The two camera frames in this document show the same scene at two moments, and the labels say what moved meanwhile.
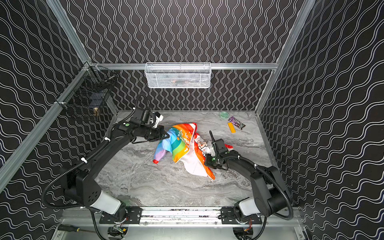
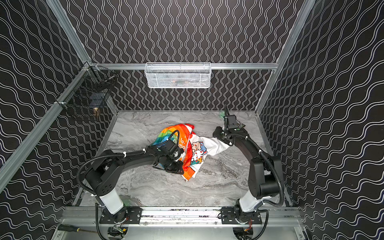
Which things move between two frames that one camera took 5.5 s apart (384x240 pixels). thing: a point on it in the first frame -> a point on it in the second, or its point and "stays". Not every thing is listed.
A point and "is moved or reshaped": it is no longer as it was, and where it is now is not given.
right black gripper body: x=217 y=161 -> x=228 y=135
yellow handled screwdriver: x=69 y=228 stays
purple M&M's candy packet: x=236 y=122 stays
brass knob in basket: x=96 y=112 stays
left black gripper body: x=160 y=133 -> x=173 y=163
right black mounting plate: x=228 y=215 stays
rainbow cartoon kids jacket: x=182 y=143 is moved or reshaped
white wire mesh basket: x=178 y=75 stays
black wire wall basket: x=89 y=89 stays
